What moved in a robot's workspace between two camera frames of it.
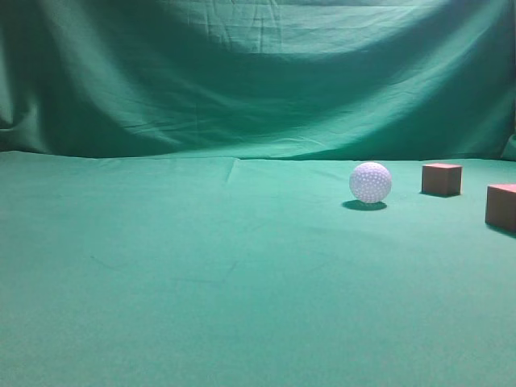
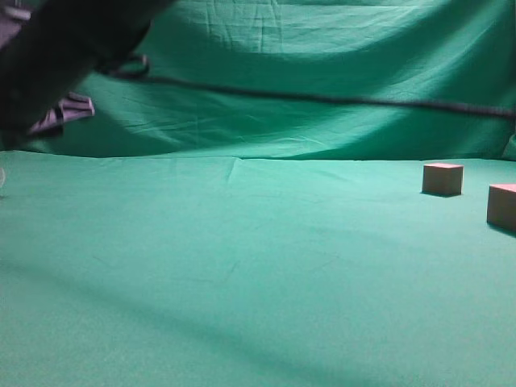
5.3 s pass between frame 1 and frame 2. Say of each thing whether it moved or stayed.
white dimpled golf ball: moved
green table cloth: stayed
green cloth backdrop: stayed
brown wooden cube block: stayed
